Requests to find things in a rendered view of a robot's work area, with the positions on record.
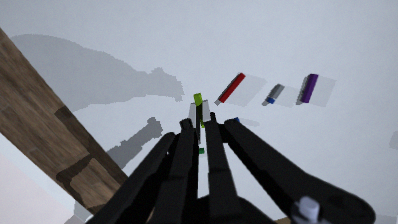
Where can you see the purple rod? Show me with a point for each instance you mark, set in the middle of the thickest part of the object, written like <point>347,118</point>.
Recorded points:
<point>309,88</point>

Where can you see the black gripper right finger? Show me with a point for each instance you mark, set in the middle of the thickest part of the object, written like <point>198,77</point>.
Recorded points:
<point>302,197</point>

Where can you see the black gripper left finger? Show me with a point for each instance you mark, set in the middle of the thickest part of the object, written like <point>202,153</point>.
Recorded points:
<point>134,201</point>

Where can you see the grey rectangular bar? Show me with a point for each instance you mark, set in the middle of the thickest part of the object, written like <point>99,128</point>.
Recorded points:
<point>277,91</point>

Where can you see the dark red rod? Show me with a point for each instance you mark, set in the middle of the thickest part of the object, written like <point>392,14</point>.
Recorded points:
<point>232,87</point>

